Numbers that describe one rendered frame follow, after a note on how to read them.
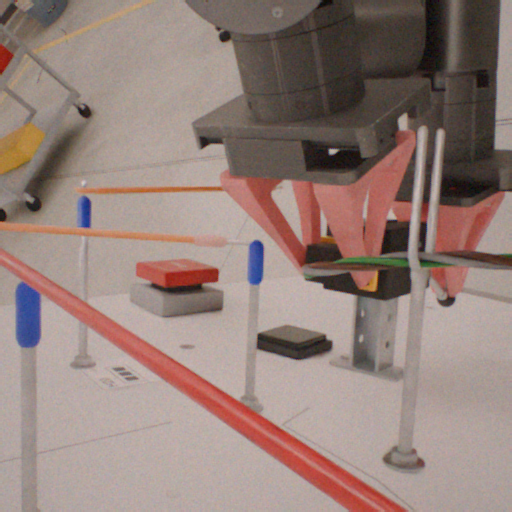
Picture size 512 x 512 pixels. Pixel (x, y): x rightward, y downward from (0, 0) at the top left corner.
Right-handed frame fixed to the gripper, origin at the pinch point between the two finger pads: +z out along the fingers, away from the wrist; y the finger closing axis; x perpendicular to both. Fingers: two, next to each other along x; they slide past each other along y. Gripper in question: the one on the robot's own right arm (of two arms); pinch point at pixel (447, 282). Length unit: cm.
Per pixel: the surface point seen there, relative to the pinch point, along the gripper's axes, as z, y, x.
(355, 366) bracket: 1.8, -0.6, -11.8
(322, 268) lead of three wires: -7.4, 2.5, -19.5
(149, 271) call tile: -0.7, -20.0, -10.4
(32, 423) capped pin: -6.0, 0.6, -33.8
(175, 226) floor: 56, -187, 151
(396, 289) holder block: -3.6, 2.0, -11.5
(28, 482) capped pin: -4.1, 0.6, -34.3
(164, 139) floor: 28, -238, 198
